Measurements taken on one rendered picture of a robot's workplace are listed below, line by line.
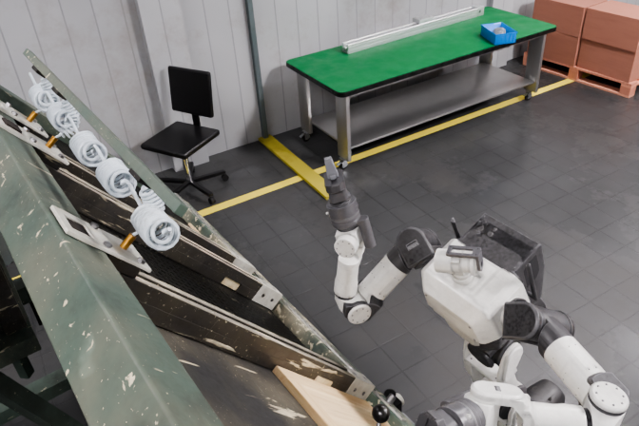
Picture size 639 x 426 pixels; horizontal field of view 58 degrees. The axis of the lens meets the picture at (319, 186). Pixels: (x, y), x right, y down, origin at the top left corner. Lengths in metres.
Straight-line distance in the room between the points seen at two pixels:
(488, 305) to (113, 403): 1.09
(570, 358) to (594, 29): 5.05
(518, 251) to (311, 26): 3.78
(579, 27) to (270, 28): 3.08
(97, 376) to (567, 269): 3.37
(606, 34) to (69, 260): 5.74
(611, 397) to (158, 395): 0.99
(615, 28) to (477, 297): 4.80
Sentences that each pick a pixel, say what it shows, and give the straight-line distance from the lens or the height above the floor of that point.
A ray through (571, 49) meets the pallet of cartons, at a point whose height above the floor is 0.31.
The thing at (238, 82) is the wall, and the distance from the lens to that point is 4.99.
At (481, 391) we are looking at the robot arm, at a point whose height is 1.40.
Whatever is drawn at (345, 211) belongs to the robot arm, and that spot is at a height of 1.51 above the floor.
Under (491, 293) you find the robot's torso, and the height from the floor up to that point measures 1.34.
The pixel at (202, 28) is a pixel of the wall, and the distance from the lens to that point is 4.75.
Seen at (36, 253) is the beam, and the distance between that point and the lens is 1.07.
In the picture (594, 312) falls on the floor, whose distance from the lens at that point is 3.68.
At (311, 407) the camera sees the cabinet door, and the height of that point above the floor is 1.28.
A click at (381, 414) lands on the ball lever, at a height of 1.43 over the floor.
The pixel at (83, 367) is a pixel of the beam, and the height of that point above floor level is 1.86.
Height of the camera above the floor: 2.45
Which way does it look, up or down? 33 degrees down
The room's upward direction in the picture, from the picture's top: 4 degrees counter-clockwise
